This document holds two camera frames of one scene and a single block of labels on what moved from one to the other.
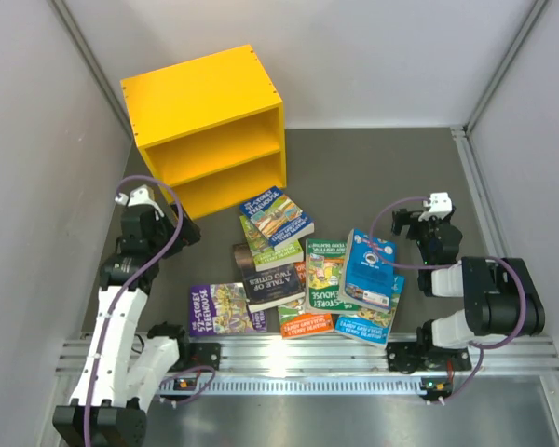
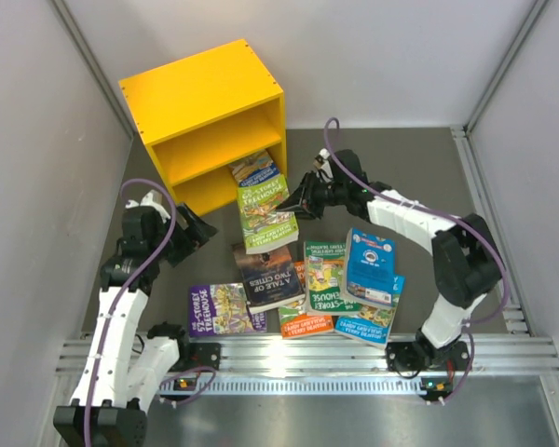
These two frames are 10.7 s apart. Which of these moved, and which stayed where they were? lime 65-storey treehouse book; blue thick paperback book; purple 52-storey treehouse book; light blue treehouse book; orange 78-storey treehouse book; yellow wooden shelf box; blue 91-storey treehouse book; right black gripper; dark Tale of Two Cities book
Moved: right black gripper; lime 65-storey treehouse book; blue 91-storey treehouse book
Stayed: orange 78-storey treehouse book; light blue treehouse book; dark Tale of Two Cities book; purple 52-storey treehouse book; blue thick paperback book; yellow wooden shelf box
